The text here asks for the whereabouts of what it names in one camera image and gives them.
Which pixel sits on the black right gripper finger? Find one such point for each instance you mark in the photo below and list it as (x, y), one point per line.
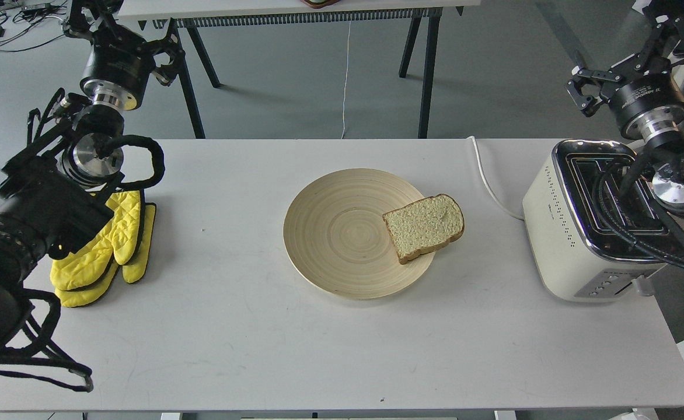
(586, 103)
(628, 70)

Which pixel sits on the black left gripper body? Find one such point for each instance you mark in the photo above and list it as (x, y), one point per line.
(118, 64)

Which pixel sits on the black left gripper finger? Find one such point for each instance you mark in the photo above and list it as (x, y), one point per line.
(169, 45)
(166, 74)

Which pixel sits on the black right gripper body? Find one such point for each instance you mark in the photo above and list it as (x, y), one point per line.
(646, 102)

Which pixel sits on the slice of bread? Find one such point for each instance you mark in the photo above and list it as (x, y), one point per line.
(424, 226)

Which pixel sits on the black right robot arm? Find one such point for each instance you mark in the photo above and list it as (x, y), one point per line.
(662, 163)

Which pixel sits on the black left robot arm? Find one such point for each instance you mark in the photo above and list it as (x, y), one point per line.
(55, 193)

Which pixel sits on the cream two-slot toaster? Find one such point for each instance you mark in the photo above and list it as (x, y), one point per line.
(579, 258)

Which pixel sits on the background table with black legs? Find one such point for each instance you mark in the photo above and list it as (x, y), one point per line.
(194, 14)

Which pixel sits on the brown object on background table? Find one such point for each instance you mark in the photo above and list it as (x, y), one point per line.
(320, 2)

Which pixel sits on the top yellow oven mitt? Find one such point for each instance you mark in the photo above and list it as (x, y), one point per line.
(115, 244)

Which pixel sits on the yellow oven mitt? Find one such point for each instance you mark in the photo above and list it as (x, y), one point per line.
(115, 244)
(131, 272)

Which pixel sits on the bottom yellow oven mitt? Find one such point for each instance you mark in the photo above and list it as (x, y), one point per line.
(131, 272)

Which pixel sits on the round bamboo plate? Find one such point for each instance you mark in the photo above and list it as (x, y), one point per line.
(336, 238)

